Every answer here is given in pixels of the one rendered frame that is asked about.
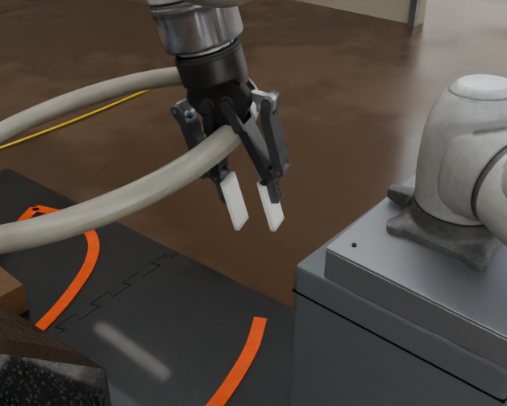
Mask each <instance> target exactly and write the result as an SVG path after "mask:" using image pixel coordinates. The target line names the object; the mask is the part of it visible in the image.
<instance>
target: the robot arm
mask: <svg viewBox="0 0 507 406"><path fill-rule="evenodd" d="M252 1H254V0H148V4H149V6H150V11H151V14H152V16H153V18H154V21H155V24H156V28H157V31H158V33H159V36H160V40H161V43H162V45H163V48H164V50H165V52H166V53H167V54H169V55H172V56H176V58H175V59H174V60H175V63H176V66H177V71H178V73H179V76H180V79H181V83H182V84H183V86H184V87H185V88H186V89H187V94H186V98H182V99H181V100H180V101H179V102H178V103H176V104H175V105H174V106H173V107H172V108H171V109H170V111H171V113H172V115H173V117H174V118H175V119H176V120H177V122H178V123H179V125H180V127H181V131H182V133H183V135H184V138H185V142H186V144H187V147H188V149H189V150H191V149H192V148H194V147H196V146H197V145H198V144H199V143H201V142H202V141H203V140H205V139H206V138H205V136H204V133H205V134H206V137H209V136H210V135H211V134H213V133H214V132H215V131H216V130H217V129H218V128H219V127H220V126H222V125H229V126H231V127H232V129H233V131H234V132H235V133H236V134H237V135H239V137H240V138H241V140H242V142H243V145H244V146H245V148H246V150H247V153H248V154H249V156H250V157H251V160H252V162H253V164H254V165H255V167H256V170H257V172H258V173H259V175H260V180H259V181H258V182H257V183H256V184H257V187H258V189H259V193H260V198H261V201H262V203H263V207H264V212H265V214H266V217H267V220H268V225H269V228H270V230H271V231H276V230H277V228H278V227H279V225H280V224H281V223H282V221H283V220H284V215H283V212H282V208H281V203H280V201H281V199H282V197H283V192H282V188H281V183H280V180H279V178H281V177H282V176H283V175H284V174H285V173H286V171H287V170H288V169H289V167H290V165H291V163H290V159H289V153H288V149H287V146H286V142H285V136H284V132H283V129H282V125H281V119H280V115H279V112H278V105H279V98H280V94H279V93H278V92H277V91H276V90H272V91H271V92H270V93H265V92H263V91H259V90H257V89H256V87H255V86H254V85H253V84H252V83H251V81H250V79H249V77H248V74H247V63H246V60H245V57H244V54H243V49H242V45H241V42H240V40H239V39H238V38H237V37H238V36H239V35H240V34H241V32H242V31H243V24H242V20H241V17H240V14H239V8H238V6H242V5H244V4H247V3H249V2H252ZM252 102H254V103H255V104H256V111H257V112H258V113H260V123H261V126H262V130H263V132H264V138H265V141H264V138H263V136H262V134H261V133H260V130H259V128H258V126H257V125H256V117H255V115H254V114H253V112H252V110H251V104H252ZM195 110H196V111H197V112H198V113H199V114H200V115H201V116H202V121H203V129H204V133H203V130H202V126H201V123H200V121H199V118H198V116H197V114H196V112H195ZM228 168H229V167H228V162H227V156H226V157H225V158H224V159H223V160H221V161H220V162H219V163H218V164H216V165H215V166H214V167H212V168H211V169H210V170H209V171H208V172H206V173H204V174H203V175H202V176H200V177H199V178H201V179H205V178H208V179H211V180H212V181H213V182H214V183H215V185H216V188H217V190H218V195H219V197H220V200H221V202H222V203H223V204H226V205H227V208H228V210H229V213H230V216H231V220H232V223H233V226H234V228H235V230H240V229H241V228H242V226H243V225H244V223H245V222H246V221H247V219H248V218H249V217H248V214H247V209H246V206H245V204H244V201H243V196H242V193H241V191H240V187H239V183H238V181H237V177H236V175H235V172H230V173H229V174H228V175H227V173H228V172H229V171H230V170H231V168H229V169H228ZM387 197H388V198H389V199H390V200H391V201H394V202H395V203H397V204H398V205H399V206H401V207H403V208H404V210H403V211H402V212H401V213H399V214H398V215H397V216H396V217H392V218H390V219H389V220H388V221H387V225H386V230H387V231H388V232H389V233H390V234H393V235H397V236H401V237H404V238H408V239H410V240H412V241H415V242H417V243H420V244H422V245H423V246H426V247H429V248H431V249H433V250H435V251H438V252H440V253H443V254H445V255H448V256H450V257H452V258H454V259H457V260H459V261H460V262H462V263H464V264H465V265H467V266H468V267H470V268H471V269H473V270H476V271H483V270H486V269H487V267H488V263H489V259H490V257H491V256H492V255H493V253H494V252H495V251H496V250H497V248H498V247H499V246H500V245H501V244H502V243H504V244H505V245H506V246H507V78H504V77H499V76H494V75H487V74H476V75H468V76H465V77H460V78H459V79H457V80H456V81H454V82H453V83H452V84H451V85H450V86H449V87H446V88H445V89H444V90H443V91H442V93H441V94H440V95H439V97H438V99H437V100H436V102H435V103H434V105H433V106H432V108H431V110H430V112H429V114H428V117H427V120H426V123H425V126H424V129H423V132H422V139H421V143H420V147H419V152H418V161H417V167H416V176H415V188H413V187H409V186H404V185H399V184H392V185H391V186H390V189H389V190H388V192H387Z"/></svg>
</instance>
